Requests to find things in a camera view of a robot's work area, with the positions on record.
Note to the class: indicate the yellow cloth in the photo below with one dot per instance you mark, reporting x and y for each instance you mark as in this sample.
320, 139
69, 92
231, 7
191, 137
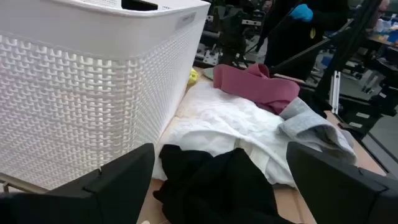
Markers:
192, 77

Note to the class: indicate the pink cloth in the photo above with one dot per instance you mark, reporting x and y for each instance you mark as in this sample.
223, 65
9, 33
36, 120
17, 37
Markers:
255, 87

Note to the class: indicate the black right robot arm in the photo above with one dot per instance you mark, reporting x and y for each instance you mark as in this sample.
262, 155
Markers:
348, 46

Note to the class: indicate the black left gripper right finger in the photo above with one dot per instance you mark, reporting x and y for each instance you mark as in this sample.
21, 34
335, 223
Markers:
342, 199

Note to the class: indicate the pale green cloth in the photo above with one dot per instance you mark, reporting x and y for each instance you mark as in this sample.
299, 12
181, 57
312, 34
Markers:
209, 73

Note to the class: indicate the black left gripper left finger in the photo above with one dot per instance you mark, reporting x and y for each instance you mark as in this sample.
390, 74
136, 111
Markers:
93, 202

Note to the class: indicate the white cloth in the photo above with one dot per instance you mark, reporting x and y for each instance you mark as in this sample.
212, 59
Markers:
224, 124

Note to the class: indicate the person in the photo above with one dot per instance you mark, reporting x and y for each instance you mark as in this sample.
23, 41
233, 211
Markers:
292, 40

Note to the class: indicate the white plastic laundry basket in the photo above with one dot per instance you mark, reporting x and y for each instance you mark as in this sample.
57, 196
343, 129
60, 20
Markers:
93, 77

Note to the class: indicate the grey sweat cloth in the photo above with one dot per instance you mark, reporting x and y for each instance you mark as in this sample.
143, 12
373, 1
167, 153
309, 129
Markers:
308, 124

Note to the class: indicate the black cloth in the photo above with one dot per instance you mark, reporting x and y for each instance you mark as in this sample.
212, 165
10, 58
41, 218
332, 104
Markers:
217, 186

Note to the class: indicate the person's hand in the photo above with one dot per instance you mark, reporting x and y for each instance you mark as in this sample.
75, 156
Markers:
301, 13

